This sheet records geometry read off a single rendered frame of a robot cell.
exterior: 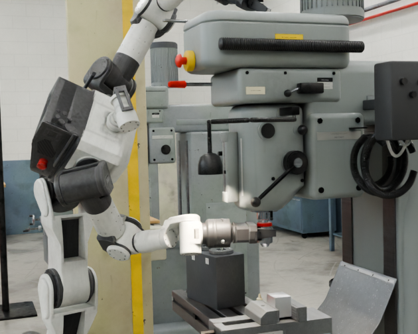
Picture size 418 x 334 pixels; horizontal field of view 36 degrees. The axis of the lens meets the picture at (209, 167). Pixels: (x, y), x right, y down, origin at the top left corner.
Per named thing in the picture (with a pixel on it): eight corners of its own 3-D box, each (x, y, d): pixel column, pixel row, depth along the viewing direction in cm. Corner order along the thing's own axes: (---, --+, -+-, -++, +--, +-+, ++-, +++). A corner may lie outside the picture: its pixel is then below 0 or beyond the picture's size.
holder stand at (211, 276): (217, 310, 225) (215, 254, 224) (186, 297, 244) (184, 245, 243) (245, 304, 231) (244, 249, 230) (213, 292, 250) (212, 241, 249)
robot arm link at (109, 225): (100, 258, 211) (76, 218, 195) (114, 226, 219) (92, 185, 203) (131, 263, 207) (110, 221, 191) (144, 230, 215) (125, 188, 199)
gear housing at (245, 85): (239, 103, 180) (239, 67, 180) (209, 107, 203) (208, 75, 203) (343, 101, 192) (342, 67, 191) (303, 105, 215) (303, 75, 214)
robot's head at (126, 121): (112, 136, 197) (124, 120, 191) (103, 109, 201) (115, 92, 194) (131, 136, 201) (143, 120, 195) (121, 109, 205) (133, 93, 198)
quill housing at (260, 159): (251, 214, 185) (248, 103, 183) (224, 207, 204) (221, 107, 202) (309, 210, 191) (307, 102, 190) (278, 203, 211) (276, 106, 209)
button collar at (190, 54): (189, 69, 184) (188, 49, 184) (182, 72, 190) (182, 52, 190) (196, 70, 185) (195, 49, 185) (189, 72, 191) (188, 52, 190)
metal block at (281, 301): (275, 318, 187) (275, 297, 187) (267, 313, 193) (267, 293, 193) (291, 316, 189) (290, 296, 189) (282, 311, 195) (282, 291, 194)
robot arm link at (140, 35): (166, 19, 232) (138, 71, 227) (137, -3, 226) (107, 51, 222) (180, 13, 222) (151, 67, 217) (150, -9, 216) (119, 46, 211)
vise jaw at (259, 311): (260, 325, 183) (260, 312, 182) (244, 314, 194) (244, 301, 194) (279, 323, 184) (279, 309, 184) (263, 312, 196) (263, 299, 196)
